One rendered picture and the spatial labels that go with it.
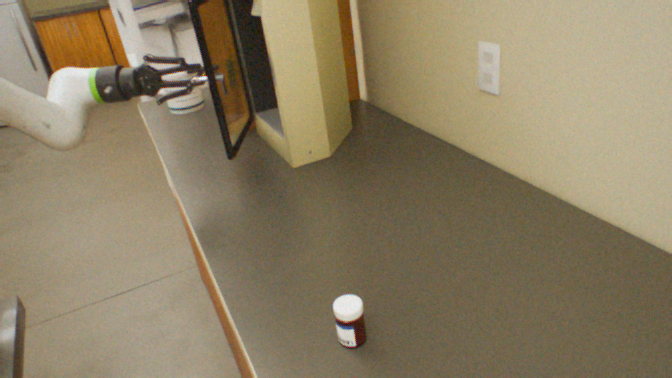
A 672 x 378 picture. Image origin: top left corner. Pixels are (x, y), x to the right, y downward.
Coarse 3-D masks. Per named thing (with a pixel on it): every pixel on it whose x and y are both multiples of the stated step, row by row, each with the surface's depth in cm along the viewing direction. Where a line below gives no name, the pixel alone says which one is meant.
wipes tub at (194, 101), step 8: (184, 72) 181; (168, 80) 181; (168, 88) 183; (176, 88) 182; (200, 88) 190; (184, 96) 184; (192, 96) 186; (200, 96) 189; (168, 104) 188; (176, 104) 185; (184, 104) 185; (192, 104) 187; (200, 104) 189; (176, 112) 187; (184, 112) 187
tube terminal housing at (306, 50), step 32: (288, 0) 117; (320, 0) 126; (288, 32) 120; (320, 32) 127; (288, 64) 123; (320, 64) 128; (288, 96) 126; (320, 96) 130; (288, 128) 129; (320, 128) 133; (288, 160) 136
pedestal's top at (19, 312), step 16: (0, 304) 97; (16, 304) 97; (0, 320) 93; (16, 320) 93; (0, 336) 89; (16, 336) 89; (0, 352) 85; (16, 352) 86; (0, 368) 82; (16, 368) 83
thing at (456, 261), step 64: (192, 128) 172; (256, 128) 165; (384, 128) 151; (192, 192) 129; (256, 192) 125; (320, 192) 121; (384, 192) 117; (448, 192) 113; (512, 192) 110; (256, 256) 101; (320, 256) 98; (384, 256) 95; (448, 256) 93; (512, 256) 91; (576, 256) 88; (640, 256) 86; (256, 320) 84; (320, 320) 82; (384, 320) 81; (448, 320) 79; (512, 320) 77; (576, 320) 76; (640, 320) 74
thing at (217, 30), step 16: (224, 0) 138; (192, 16) 113; (208, 16) 123; (224, 16) 137; (208, 32) 122; (224, 32) 135; (208, 48) 121; (224, 48) 134; (224, 64) 132; (208, 80) 120; (224, 80) 131; (240, 80) 147; (224, 96) 130; (240, 96) 145; (224, 112) 129; (240, 112) 143; (240, 128) 142; (224, 144) 128
